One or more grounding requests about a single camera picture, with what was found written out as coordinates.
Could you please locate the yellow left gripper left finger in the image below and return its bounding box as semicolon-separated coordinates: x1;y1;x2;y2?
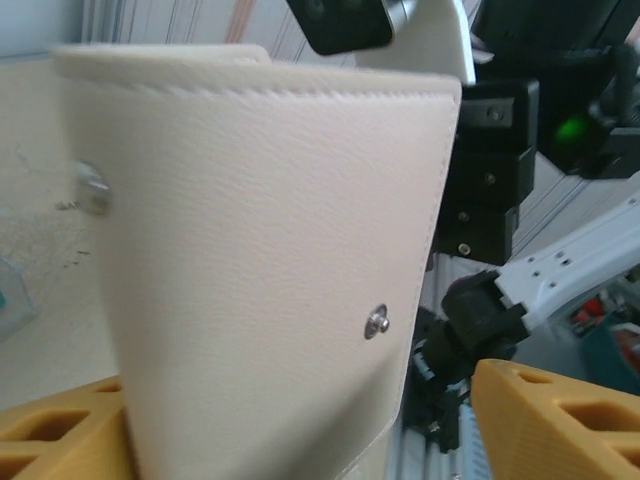
0;377;135;480

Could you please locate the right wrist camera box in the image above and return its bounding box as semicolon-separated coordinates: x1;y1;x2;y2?
287;0;476;85

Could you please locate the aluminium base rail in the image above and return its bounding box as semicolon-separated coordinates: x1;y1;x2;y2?
394;419;496;480

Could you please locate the clear acrylic card box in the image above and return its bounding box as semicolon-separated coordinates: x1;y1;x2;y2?
0;257;39;344

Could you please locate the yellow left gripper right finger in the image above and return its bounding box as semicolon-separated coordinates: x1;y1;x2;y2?
472;358;640;480

